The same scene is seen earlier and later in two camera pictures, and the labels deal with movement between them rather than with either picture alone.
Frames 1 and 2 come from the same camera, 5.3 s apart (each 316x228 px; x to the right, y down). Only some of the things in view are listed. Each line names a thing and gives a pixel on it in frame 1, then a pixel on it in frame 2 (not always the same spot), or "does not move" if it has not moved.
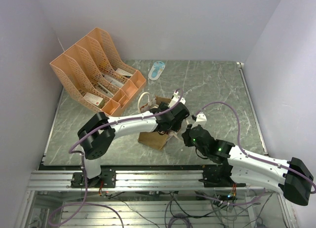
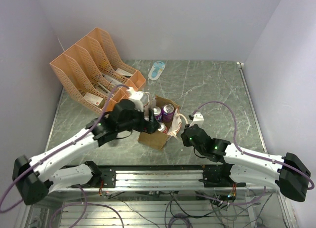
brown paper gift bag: [153, 139] does not move
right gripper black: [186, 136] does not move
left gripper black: [164, 106] -> [149, 127]
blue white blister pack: [157, 69] does not move
